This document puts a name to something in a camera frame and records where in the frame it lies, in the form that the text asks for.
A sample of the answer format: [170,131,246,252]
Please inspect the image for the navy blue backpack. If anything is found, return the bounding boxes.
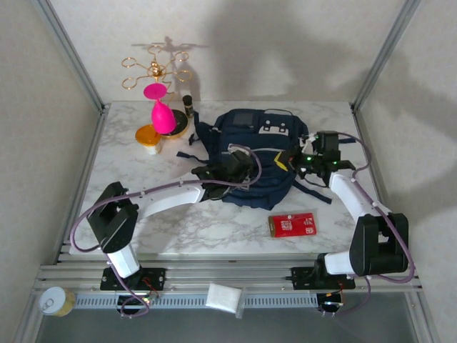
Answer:
[176,109,335,211]

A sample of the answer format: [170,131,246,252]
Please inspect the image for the red card package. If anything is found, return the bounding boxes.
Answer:
[268,212,318,239]

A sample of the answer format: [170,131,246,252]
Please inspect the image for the gold wine glass rack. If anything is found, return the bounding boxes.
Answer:
[121,44,192,139]

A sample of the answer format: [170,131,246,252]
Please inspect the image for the small dark spice jar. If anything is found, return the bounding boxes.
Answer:
[181,94,196,119]

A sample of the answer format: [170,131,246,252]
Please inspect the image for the pink wine glass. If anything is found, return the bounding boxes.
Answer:
[144,81,176,132]

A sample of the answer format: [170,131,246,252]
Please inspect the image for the orange lid plastic container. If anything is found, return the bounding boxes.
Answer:
[135,124,162,155]

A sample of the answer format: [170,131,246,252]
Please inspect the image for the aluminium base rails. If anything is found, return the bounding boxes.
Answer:
[34,262,424,294]

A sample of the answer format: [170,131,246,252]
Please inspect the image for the tin can with pull tab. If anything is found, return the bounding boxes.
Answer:
[38,287,76,317]

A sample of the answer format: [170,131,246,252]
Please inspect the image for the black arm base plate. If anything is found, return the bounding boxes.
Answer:
[100,267,167,291]
[291,266,357,289]

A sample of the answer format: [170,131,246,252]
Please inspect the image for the aluminium frame post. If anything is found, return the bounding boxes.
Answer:
[351,0,423,111]
[30,0,110,114]

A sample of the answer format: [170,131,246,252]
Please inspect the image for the grey slotted cable duct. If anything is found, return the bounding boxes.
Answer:
[73,292,318,310]

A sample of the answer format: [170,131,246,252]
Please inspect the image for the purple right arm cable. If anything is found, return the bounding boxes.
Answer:
[313,131,417,317]

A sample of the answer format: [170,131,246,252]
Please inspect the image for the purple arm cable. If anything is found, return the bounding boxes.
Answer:
[69,142,263,319]
[313,131,417,317]

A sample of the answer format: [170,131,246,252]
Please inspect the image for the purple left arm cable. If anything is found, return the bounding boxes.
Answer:
[69,142,263,319]

